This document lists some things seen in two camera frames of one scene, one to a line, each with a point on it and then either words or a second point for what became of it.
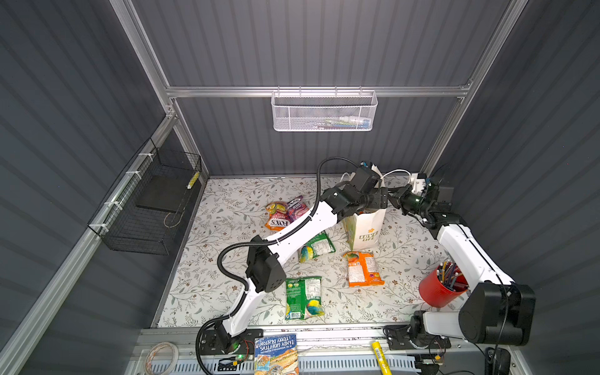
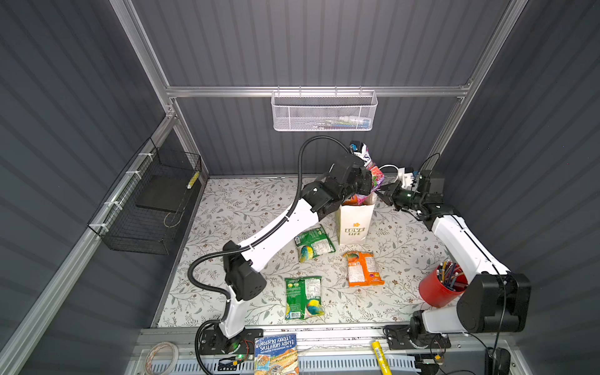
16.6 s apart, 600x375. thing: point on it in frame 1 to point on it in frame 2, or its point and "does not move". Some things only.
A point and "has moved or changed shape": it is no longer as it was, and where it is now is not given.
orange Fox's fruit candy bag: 277,216 has moved or changed shape
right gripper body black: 409,202 does not move
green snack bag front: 303,298 does not move
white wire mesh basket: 324,110 does not move
